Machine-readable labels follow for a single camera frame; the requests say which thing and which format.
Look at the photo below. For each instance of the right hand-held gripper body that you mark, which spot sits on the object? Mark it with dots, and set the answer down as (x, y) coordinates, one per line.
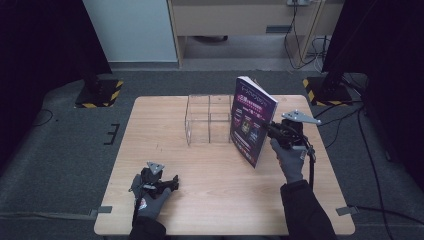
(293, 128)

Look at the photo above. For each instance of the person's left hand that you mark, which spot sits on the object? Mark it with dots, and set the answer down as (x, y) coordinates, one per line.
(151, 205)

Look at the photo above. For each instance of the grey tape piece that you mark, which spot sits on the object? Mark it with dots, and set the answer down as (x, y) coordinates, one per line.
(104, 209)
(347, 210)

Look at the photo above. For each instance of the clear acrylic divided organizer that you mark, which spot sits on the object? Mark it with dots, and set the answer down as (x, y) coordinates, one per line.
(208, 120)

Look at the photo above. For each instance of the white panel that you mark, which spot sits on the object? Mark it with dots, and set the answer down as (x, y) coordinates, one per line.
(130, 30)

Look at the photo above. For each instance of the light wooden desk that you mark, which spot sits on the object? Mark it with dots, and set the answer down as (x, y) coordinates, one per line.
(246, 20)

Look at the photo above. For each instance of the white power strip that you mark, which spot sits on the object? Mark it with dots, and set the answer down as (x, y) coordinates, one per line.
(297, 2)

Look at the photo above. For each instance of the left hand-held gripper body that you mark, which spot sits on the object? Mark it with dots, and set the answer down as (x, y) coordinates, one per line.
(151, 176)

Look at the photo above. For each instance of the purple magazine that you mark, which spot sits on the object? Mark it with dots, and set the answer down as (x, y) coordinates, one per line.
(250, 123)

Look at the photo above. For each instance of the person's right hand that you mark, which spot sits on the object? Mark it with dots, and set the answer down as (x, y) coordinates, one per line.
(290, 163)

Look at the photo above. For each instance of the black stand base striped tape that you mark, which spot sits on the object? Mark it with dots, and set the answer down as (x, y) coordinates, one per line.
(328, 91)
(100, 95)

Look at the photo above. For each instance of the black curtain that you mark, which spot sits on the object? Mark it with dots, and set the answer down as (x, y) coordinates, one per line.
(43, 53)
(386, 66)

